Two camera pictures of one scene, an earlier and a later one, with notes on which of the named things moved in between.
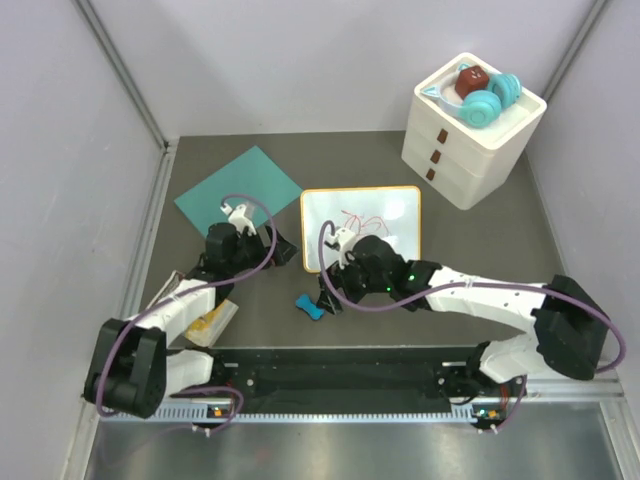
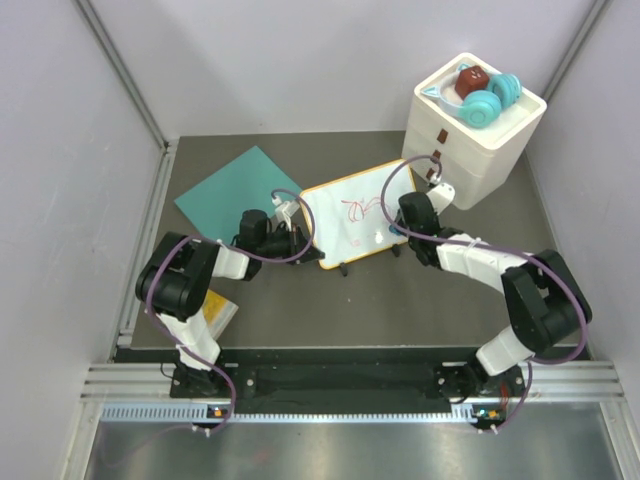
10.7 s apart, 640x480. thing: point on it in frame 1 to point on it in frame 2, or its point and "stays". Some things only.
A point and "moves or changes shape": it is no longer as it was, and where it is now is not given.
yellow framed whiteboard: (392, 213) moves or changes shape
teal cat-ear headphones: (480, 109) stays
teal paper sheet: (253, 179) stays
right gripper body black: (355, 282) to (402, 223)
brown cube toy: (473, 78) stays
